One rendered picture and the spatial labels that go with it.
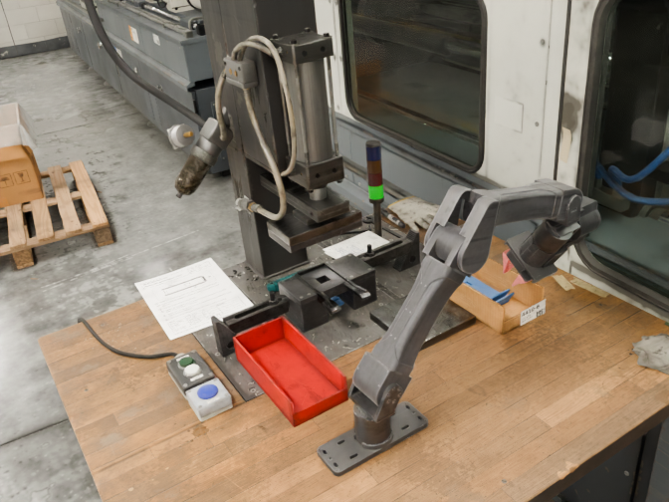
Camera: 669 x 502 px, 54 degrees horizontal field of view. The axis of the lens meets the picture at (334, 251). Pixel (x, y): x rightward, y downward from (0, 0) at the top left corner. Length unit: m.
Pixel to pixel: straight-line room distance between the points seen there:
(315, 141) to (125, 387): 0.63
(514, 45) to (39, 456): 2.16
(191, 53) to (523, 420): 3.56
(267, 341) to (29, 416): 1.70
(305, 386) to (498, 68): 0.97
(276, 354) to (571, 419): 0.59
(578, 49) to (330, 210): 0.63
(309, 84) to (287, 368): 0.57
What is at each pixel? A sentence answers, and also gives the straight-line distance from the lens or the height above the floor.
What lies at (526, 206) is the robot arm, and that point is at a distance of 1.17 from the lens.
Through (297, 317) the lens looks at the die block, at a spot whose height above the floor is 0.93.
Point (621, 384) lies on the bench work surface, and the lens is 1.36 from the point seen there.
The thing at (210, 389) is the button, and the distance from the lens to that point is 1.31.
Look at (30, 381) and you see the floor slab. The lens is 3.17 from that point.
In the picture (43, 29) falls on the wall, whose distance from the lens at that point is 10.49.
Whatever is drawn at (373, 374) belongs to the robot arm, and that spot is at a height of 1.05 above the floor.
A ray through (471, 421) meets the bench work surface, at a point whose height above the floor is 0.90.
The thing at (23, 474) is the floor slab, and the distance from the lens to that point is 2.75.
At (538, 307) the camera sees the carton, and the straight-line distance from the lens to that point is 1.49.
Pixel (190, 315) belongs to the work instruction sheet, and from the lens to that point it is 1.60.
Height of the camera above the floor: 1.77
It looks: 29 degrees down
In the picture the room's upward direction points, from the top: 6 degrees counter-clockwise
